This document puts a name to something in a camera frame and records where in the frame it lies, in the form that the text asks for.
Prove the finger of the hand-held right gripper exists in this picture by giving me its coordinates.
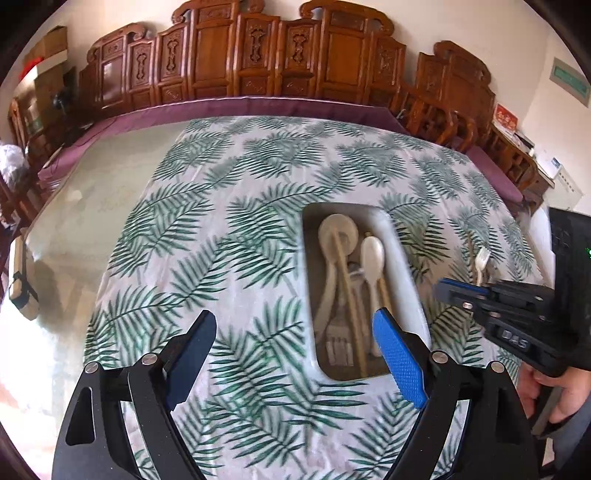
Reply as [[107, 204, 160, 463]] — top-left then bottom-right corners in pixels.
[[461, 297, 500, 325], [435, 278, 493, 302]]

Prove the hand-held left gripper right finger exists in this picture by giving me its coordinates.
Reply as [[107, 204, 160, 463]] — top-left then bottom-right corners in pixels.
[[372, 308, 542, 480]]

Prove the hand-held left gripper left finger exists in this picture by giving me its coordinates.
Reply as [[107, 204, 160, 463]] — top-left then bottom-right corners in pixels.
[[51, 310, 219, 480]]

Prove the white plastic fork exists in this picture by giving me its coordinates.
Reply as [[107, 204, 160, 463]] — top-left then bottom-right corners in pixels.
[[474, 247, 491, 287]]

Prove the grey metal rectangular tray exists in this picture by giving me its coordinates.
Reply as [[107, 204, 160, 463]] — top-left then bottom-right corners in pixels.
[[301, 202, 433, 382]]

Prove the person's right hand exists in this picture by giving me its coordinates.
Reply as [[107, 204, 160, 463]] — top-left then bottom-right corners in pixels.
[[518, 364, 590, 424]]

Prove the purple armchair cushion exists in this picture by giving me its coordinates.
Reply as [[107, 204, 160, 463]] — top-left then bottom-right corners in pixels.
[[466, 147, 525, 205]]

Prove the wooden side table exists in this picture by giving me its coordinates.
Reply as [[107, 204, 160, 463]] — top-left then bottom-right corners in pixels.
[[519, 138, 556, 214]]

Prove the green leaf print tablecloth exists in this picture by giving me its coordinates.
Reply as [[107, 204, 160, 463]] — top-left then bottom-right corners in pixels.
[[83, 115, 544, 480]]

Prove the red card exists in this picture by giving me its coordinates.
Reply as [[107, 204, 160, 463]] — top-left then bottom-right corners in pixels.
[[492, 104, 520, 136]]

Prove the carved wooden armchair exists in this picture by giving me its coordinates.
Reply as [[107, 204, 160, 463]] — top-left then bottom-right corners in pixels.
[[397, 41, 541, 205], [8, 96, 89, 160]]

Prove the long purple sofa cushion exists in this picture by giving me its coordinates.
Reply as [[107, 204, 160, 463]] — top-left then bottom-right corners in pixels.
[[37, 96, 408, 184]]

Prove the white plastic bag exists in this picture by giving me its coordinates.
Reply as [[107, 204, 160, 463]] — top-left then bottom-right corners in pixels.
[[0, 144, 29, 191]]

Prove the long carved wooden sofa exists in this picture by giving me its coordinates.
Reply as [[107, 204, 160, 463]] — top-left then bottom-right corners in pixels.
[[78, 0, 417, 136]]

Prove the brown cardboard box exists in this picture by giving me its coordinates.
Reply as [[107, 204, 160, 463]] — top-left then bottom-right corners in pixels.
[[25, 25, 69, 62]]

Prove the white electrical wall box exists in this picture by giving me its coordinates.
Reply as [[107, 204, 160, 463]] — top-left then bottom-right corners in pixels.
[[545, 164, 585, 212]]

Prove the beige block with black strap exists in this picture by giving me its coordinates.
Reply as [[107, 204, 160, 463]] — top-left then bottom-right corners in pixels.
[[8, 235, 40, 320]]

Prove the green wall panel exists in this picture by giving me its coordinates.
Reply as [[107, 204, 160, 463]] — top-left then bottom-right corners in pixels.
[[549, 58, 591, 103]]

